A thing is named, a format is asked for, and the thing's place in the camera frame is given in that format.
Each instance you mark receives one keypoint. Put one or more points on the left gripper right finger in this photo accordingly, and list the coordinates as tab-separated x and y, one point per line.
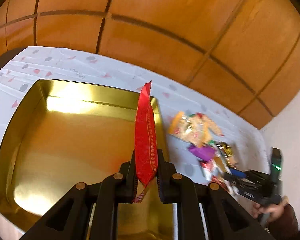
205	211

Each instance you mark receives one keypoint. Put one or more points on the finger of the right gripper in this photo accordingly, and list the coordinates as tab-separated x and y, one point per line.
230	188
238	173

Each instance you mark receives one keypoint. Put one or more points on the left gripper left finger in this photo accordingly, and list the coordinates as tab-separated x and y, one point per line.
88	211

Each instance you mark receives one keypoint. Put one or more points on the brown black sesame paste packet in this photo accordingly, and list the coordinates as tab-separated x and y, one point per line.
227	153

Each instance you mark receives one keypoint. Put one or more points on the red white round-logo snack packet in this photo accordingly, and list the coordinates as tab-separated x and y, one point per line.
209	169

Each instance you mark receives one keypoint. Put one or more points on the sesame rice bar packet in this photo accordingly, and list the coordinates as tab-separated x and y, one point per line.
212	126

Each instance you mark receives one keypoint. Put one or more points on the brown sleeve forearm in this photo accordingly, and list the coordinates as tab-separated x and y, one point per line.
285	227

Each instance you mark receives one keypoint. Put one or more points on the person's right hand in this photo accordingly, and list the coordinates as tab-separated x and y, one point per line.
273	211

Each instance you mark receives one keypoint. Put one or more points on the white gold stick sachet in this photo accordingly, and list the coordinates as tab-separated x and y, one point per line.
221	164

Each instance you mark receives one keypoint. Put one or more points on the purple candy packet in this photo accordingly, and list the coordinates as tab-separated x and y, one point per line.
205	153

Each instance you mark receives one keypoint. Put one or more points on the yellow clear candy packet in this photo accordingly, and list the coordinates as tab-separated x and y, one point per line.
178	125

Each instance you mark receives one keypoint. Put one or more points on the gold interior black tin box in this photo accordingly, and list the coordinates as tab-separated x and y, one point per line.
63	133

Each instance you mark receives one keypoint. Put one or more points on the white patterned tablecloth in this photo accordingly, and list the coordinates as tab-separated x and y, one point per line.
19	71

